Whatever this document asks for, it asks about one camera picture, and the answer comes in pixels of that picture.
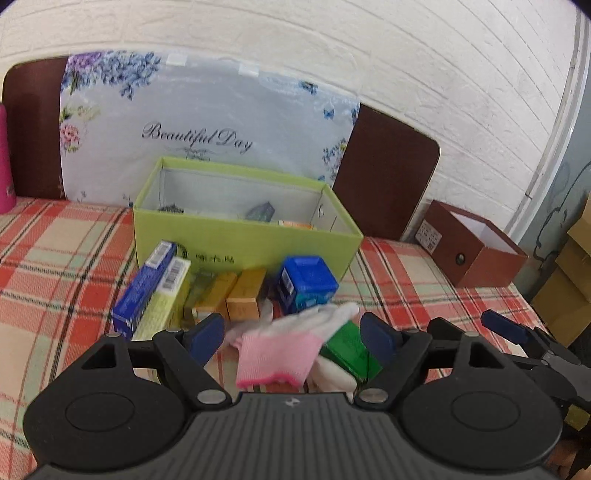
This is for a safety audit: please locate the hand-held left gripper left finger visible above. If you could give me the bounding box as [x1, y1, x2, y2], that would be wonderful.
[81, 313, 241, 412]

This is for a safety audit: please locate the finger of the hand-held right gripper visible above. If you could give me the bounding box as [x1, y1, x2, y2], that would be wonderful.
[426, 318, 465, 342]
[480, 310, 563, 357]

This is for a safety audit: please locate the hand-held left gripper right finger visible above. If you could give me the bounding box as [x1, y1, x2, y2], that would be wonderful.
[355, 313, 504, 411]

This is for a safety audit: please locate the gold small box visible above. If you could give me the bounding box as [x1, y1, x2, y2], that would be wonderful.
[226, 268, 267, 321]
[194, 271, 238, 324]

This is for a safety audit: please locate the pink and white glove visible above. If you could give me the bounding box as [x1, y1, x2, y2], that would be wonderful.
[224, 302, 360, 387]

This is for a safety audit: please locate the light green cardboard box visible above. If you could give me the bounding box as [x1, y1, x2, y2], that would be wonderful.
[133, 156, 365, 283]

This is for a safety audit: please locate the olive green small box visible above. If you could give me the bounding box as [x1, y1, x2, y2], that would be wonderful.
[184, 272, 218, 320]

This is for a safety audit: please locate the yellow-green barcode box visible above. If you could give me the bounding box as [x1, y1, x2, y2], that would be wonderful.
[131, 257, 192, 342]

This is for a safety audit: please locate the brown cardboard box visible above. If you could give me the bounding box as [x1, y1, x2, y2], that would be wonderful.
[414, 200, 529, 288]

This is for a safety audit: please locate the tan cardboard carton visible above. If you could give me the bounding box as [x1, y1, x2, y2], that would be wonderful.
[531, 240, 591, 347]
[567, 196, 591, 245]

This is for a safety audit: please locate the small red packet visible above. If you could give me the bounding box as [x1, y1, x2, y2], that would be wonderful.
[259, 298, 286, 324]

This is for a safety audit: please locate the blue toothpaste box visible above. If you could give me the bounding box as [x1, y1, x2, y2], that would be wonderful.
[112, 240, 178, 341]

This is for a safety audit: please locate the blue cube box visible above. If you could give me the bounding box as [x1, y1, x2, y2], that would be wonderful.
[276, 256, 339, 315]

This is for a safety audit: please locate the dark grey packet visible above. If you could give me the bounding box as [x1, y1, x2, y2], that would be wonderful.
[245, 202, 277, 222]

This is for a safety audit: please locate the brown wooden headboard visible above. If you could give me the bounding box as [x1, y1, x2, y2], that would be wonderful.
[2, 56, 440, 241]

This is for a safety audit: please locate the red plaid blanket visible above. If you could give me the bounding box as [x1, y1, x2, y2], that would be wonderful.
[0, 196, 591, 480]

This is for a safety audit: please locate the floral plastic bag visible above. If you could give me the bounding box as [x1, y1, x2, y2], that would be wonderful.
[59, 52, 362, 206]

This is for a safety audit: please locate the pink bottle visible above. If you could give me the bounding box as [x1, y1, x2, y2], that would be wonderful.
[0, 102, 17, 214]

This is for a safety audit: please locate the white wall pipe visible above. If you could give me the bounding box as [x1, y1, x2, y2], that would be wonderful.
[505, 0, 591, 241]

